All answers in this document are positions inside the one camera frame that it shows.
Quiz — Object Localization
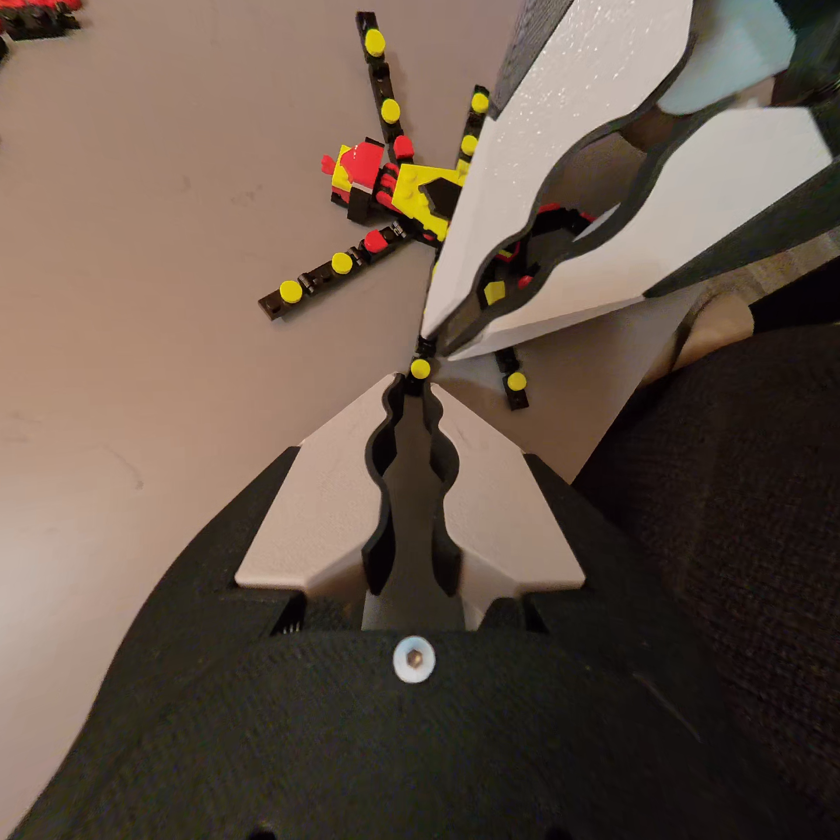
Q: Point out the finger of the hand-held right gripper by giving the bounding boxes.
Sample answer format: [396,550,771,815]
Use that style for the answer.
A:
[419,0,698,343]
[446,21,836,362]

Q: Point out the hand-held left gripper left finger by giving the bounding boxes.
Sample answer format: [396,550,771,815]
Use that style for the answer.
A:
[234,373,406,598]

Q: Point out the black yellow red lego model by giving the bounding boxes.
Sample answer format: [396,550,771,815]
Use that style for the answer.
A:
[258,12,598,411]

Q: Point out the pile of loose lego pieces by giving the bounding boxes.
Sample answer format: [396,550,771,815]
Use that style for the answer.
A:
[0,0,83,63]

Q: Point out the person's black knit clothing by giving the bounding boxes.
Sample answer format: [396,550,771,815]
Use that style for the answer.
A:
[571,262,840,840]

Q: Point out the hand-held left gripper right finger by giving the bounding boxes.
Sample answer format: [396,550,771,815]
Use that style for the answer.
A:
[425,382,586,608]

